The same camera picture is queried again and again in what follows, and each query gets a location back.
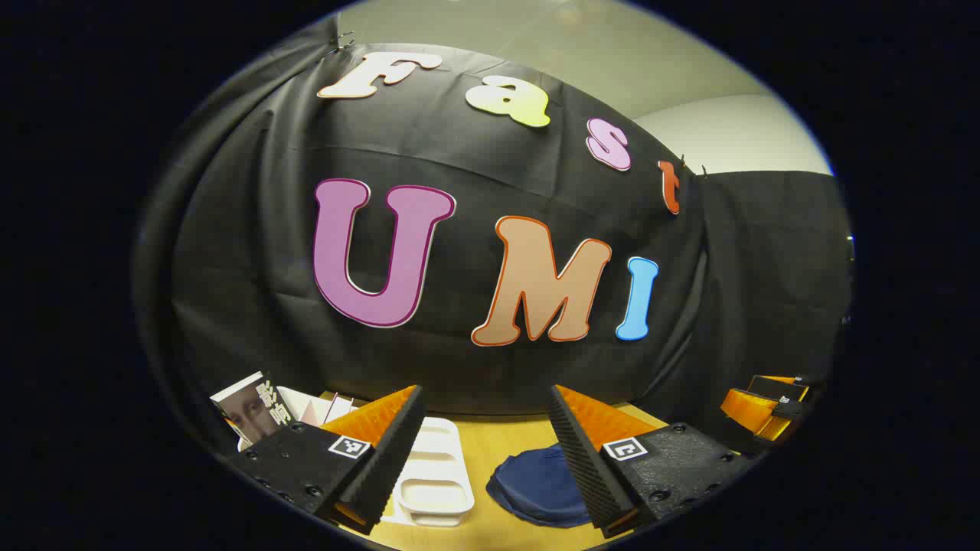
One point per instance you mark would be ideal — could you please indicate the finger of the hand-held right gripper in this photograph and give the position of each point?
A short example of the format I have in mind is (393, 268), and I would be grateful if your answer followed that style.
(746, 413)
(777, 388)

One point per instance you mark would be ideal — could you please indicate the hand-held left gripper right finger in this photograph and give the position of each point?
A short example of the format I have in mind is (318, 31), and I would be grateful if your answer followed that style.
(586, 467)

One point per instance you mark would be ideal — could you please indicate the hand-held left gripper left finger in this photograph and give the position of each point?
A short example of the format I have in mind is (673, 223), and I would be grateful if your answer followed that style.
(383, 467)

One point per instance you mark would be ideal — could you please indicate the blue schoolbag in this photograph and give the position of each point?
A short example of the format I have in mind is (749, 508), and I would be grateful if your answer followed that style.
(536, 490)

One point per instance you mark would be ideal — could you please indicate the white plastic bookshelf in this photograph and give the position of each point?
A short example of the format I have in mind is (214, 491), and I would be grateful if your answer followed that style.
(436, 490)

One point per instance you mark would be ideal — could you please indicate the book with face cover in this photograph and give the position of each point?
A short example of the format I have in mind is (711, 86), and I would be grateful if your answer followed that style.
(253, 409)

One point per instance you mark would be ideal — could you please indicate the black backdrop cloth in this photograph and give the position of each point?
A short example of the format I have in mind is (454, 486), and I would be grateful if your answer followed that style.
(475, 168)

